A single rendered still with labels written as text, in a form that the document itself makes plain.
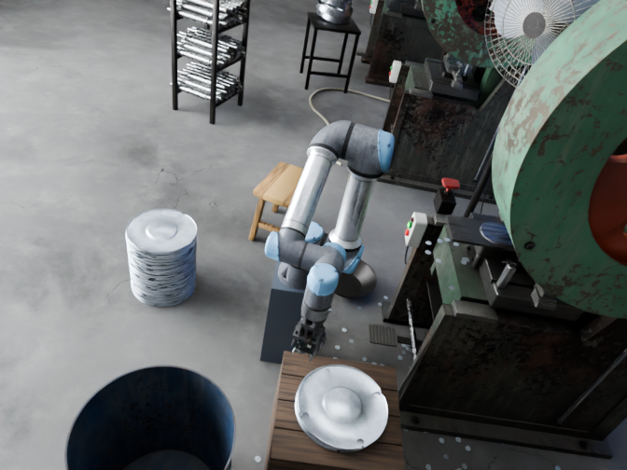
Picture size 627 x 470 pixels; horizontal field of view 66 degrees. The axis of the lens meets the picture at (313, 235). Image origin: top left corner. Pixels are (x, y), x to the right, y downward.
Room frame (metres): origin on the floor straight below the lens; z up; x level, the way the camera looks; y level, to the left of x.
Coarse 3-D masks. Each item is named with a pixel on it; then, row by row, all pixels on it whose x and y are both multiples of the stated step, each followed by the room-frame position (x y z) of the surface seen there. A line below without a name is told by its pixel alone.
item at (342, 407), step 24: (312, 384) 0.90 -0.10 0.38; (336, 384) 0.92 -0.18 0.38; (360, 384) 0.94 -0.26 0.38; (312, 408) 0.82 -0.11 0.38; (336, 408) 0.83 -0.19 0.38; (360, 408) 0.85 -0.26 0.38; (384, 408) 0.87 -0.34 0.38; (312, 432) 0.74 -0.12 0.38; (336, 432) 0.76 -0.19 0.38; (360, 432) 0.78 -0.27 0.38
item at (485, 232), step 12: (456, 216) 1.43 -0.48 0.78; (456, 228) 1.36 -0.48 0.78; (468, 228) 1.38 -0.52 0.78; (480, 228) 1.39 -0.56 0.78; (492, 228) 1.40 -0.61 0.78; (504, 228) 1.42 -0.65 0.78; (456, 240) 1.30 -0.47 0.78; (468, 240) 1.31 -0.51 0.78; (480, 240) 1.33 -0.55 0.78; (492, 240) 1.33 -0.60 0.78; (504, 240) 1.35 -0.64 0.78; (468, 252) 1.40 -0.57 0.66; (480, 252) 1.33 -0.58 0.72; (492, 252) 1.33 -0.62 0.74; (480, 264) 1.33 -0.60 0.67
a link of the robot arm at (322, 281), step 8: (320, 264) 0.91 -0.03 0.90; (328, 264) 0.91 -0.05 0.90; (312, 272) 0.87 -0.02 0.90; (320, 272) 0.87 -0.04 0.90; (328, 272) 0.88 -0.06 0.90; (336, 272) 0.89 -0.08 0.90; (312, 280) 0.86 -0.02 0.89; (320, 280) 0.85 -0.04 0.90; (328, 280) 0.86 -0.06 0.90; (336, 280) 0.87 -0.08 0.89; (312, 288) 0.85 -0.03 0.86; (320, 288) 0.84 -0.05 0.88; (328, 288) 0.85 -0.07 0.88; (304, 296) 0.87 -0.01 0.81; (312, 296) 0.85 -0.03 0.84; (320, 296) 0.84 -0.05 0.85; (328, 296) 0.85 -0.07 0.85; (312, 304) 0.85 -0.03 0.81; (320, 304) 0.84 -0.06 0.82; (328, 304) 0.86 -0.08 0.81
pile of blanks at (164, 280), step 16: (128, 240) 1.42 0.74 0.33; (128, 256) 1.45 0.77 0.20; (144, 256) 1.38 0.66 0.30; (160, 256) 1.38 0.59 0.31; (176, 256) 1.43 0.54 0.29; (192, 256) 1.51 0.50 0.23; (144, 272) 1.39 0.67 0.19; (160, 272) 1.38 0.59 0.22; (176, 272) 1.42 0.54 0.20; (192, 272) 1.50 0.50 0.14; (144, 288) 1.38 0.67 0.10; (160, 288) 1.39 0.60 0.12; (176, 288) 1.43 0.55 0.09; (192, 288) 1.50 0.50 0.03; (160, 304) 1.39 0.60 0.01
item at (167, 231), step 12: (144, 216) 1.58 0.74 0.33; (156, 216) 1.60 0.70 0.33; (168, 216) 1.62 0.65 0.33; (132, 228) 1.49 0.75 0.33; (144, 228) 1.51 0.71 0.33; (156, 228) 1.52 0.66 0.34; (168, 228) 1.53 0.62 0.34; (180, 228) 1.56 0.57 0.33; (192, 228) 1.57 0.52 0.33; (132, 240) 1.43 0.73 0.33; (144, 240) 1.44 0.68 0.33; (156, 240) 1.45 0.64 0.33; (168, 240) 1.47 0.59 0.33; (180, 240) 1.49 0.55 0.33; (192, 240) 1.50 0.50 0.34; (156, 252) 1.38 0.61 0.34; (168, 252) 1.40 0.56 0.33
